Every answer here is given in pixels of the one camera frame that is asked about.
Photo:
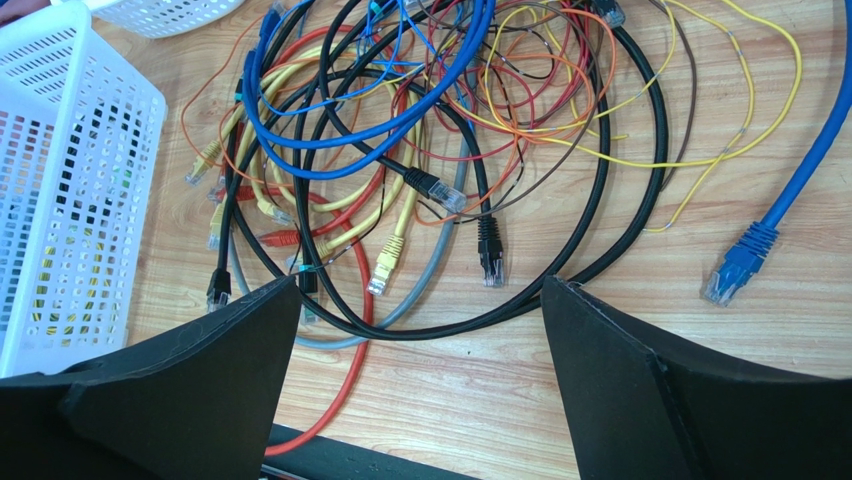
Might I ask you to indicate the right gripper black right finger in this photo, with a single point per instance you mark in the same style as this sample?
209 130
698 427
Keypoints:
644 403

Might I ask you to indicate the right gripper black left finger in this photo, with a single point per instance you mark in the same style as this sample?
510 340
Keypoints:
195 402

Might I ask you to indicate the white perforated basket near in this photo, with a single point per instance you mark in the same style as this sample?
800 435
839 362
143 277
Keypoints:
80 131

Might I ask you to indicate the white perforated basket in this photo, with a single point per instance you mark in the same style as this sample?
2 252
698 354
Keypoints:
80 131
155 19

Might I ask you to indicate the white perforated basket far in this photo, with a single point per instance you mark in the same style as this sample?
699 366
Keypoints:
155 19

